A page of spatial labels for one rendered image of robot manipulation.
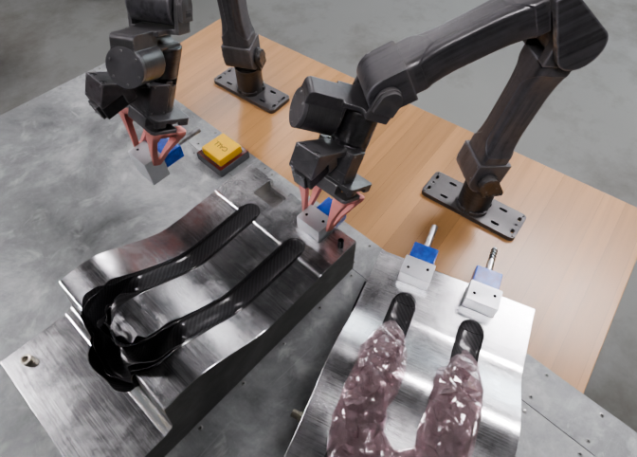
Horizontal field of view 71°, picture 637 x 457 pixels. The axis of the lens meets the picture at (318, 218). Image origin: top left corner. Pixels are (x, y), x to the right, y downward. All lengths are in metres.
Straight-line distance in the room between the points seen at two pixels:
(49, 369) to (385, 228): 0.60
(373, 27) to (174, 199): 2.22
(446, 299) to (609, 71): 2.42
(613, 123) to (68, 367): 2.50
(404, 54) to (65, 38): 2.76
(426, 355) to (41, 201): 0.80
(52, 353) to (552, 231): 0.89
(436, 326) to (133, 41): 0.59
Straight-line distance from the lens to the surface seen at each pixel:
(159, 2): 0.73
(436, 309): 0.75
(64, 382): 0.77
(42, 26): 3.42
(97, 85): 0.72
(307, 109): 0.62
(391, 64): 0.62
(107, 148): 1.11
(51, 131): 1.22
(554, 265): 0.93
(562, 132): 2.52
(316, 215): 0.74
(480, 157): 0.81
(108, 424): 0.72
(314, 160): 0.60
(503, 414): 0.68
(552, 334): 0.86
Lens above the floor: 1.51
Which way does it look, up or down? 54 degrees down
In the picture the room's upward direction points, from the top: straight up
